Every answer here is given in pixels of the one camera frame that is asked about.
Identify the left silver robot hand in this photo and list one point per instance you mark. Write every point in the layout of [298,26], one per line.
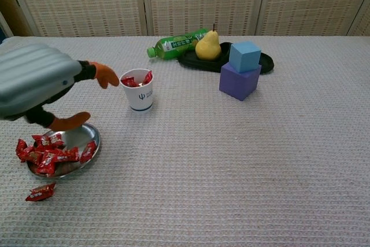
[31,79]

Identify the brown wooden board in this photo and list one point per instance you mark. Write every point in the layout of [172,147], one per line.
[10,7]

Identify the round metal plate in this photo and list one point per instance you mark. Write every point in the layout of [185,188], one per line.
[81,137]

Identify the white paper cup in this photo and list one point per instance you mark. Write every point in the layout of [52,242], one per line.
[140,98]

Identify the green plastic drink bottle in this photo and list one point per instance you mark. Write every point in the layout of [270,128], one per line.
[170,47]

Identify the black oval plate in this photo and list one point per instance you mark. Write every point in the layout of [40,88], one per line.
[202,64]

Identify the yellow pear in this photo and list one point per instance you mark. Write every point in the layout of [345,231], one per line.
[208,47]

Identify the white woven tablecloth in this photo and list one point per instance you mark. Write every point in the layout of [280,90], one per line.
[202,157]

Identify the purple foam cube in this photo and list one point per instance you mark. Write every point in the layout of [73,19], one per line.
[237,83]

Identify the light blue foam cube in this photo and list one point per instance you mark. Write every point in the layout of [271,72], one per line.
[245,56]

